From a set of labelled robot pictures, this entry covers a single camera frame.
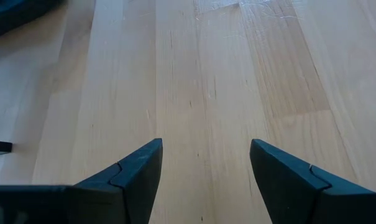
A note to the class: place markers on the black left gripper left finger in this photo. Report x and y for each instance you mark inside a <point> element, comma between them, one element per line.
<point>135,186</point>

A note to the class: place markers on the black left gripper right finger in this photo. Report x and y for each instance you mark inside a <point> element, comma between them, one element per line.
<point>287,193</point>

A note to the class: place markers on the black rubber slide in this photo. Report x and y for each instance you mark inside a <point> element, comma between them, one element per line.
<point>10,15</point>

